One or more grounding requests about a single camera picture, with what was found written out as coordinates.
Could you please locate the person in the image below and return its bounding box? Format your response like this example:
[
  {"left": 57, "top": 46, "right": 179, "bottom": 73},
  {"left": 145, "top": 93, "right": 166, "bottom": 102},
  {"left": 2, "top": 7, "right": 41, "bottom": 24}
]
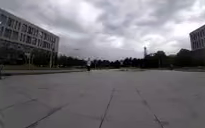
[{"left": 86, "top": 57, "right": 92, "bottom": 72}]

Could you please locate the row of dark trees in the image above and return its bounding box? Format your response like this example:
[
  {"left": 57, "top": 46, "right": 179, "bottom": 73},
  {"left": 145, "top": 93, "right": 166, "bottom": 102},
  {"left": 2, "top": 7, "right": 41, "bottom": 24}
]
[{"left": 56, "top": 48, "right": 205, "bottom": 70}]

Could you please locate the grey paved plaza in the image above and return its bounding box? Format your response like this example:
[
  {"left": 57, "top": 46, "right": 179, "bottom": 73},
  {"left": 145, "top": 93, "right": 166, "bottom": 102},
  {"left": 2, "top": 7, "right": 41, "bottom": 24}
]
[{"left": 0, "top": 68, "right": 205, "bottom": 128}]

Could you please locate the tall pale tower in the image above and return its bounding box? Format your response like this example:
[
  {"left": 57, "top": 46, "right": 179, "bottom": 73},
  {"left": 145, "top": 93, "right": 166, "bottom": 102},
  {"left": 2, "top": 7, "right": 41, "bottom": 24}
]
[{"left": 143, "top": 46, "right": 148, "bottom": 59}]

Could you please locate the grass strip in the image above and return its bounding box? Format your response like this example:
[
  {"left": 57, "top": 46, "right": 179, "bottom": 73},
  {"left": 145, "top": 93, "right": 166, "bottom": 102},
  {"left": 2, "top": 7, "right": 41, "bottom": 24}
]
[{"left": 1, "top": 64, "right": 84, "bottom": 72}]

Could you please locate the long grey windowed building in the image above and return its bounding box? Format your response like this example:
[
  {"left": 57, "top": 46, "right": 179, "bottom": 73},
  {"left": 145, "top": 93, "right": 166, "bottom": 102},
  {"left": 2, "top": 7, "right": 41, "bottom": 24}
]
[{"left": 0, "top": 3, "right": 60, "bottom": 68}]

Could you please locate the grey building with window grid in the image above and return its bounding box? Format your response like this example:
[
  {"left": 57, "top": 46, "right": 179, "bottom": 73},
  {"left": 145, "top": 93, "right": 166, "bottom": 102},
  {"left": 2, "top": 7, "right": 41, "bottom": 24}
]
[{"left": 189, "top": 19, "right": 205, "bottom": 66}]

